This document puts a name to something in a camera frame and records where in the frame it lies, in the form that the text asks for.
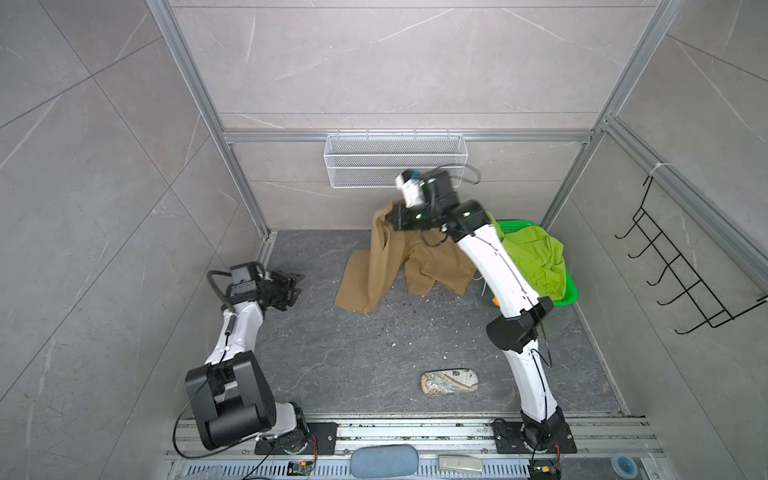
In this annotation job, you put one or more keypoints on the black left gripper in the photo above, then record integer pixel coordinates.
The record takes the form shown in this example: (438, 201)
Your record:
(286, 282)

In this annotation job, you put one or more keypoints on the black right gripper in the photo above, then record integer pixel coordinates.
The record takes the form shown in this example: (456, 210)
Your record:
(400, 212)

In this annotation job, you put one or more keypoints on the tan khaki shorts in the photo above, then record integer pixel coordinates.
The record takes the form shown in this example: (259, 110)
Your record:
(426, 258)

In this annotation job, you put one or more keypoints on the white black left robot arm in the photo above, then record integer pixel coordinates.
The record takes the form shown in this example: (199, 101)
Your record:
(229, 395)

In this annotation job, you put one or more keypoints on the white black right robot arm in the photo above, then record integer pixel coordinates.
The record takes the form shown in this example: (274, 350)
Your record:
(521, 309)

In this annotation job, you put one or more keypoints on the lime green shorts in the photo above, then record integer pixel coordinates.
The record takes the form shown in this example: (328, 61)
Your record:
(537, 258)

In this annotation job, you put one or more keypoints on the green plastic basket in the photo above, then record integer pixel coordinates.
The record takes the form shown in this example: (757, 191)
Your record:
(564, 288)

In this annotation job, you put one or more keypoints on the patterned folded cloth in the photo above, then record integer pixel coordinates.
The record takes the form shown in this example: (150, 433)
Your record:
(449, 382)

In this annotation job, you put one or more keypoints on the small electronics board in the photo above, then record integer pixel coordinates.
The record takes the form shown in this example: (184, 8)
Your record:
(300, 468)

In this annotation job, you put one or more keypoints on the blue grey oval pad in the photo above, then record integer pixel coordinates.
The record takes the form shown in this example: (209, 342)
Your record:
(381, 462)

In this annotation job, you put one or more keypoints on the blue tape roll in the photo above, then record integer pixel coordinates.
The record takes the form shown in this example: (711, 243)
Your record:
(625, 467)

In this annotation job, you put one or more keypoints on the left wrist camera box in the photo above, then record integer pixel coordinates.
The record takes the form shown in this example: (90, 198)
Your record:
(245, 278)

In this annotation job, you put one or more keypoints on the white wire mesh basket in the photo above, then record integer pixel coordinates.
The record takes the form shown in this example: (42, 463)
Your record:
(375, 160)

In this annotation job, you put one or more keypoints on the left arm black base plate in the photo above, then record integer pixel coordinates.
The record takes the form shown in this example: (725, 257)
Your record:
(314, 437)

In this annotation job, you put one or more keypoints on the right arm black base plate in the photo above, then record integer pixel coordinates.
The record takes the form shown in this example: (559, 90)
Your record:
(520, 437)

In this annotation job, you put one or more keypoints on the black wire hook rack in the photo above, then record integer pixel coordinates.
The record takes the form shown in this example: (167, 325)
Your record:
(691, 286)

